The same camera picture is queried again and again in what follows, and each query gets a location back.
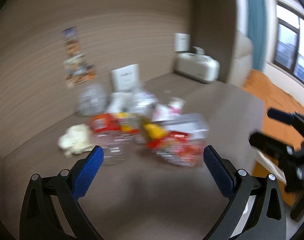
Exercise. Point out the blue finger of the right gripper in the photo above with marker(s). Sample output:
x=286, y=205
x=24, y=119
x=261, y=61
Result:
x=270, y=146
x=281, y=116

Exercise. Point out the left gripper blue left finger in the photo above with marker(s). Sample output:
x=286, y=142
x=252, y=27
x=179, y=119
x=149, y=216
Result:
x=39, y=219

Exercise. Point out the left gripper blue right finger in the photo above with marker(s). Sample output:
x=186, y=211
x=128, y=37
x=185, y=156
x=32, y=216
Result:
x=267, y=216

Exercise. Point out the red snack wrapper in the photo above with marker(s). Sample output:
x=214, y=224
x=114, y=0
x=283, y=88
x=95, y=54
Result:
x=179, y=148

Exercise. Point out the plastic bottle orange label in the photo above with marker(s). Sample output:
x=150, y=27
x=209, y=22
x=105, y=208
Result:
x=106, y=133

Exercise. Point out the yellow foil snack wrapper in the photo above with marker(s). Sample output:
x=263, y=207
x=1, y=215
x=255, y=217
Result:
x=150, y=130

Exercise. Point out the pink paper sheet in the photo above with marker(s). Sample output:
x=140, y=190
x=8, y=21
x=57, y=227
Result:
x=168, y=112

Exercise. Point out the dark framed window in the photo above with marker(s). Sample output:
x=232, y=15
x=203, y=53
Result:
x=289, y=48

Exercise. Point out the beige padded headboard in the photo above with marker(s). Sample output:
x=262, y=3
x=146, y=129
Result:
x=242, y=60

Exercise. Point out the crumpled cream tissue ball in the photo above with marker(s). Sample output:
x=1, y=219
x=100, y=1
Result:
x=76, y=140

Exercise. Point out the white tissue box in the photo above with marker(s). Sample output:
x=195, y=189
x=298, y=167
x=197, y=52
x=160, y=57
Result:
x=198, y=66

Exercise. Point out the teal curtain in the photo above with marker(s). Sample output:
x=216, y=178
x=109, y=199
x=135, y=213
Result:
x=257, y=32

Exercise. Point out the clear crumpled plastic bag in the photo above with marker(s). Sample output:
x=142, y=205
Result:
x=91, y=100

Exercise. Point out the white plastic bag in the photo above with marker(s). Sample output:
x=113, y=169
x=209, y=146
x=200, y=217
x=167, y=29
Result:
x=142, y=103

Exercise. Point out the white wall switch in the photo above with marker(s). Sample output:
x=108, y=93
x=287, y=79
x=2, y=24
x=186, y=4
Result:
x=181, y=42

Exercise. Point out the anime stickers on wall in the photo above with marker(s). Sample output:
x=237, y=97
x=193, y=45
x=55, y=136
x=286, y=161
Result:
x=78, y=70

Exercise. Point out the white wall power socket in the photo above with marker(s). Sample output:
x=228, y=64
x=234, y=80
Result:
x=125, y=78

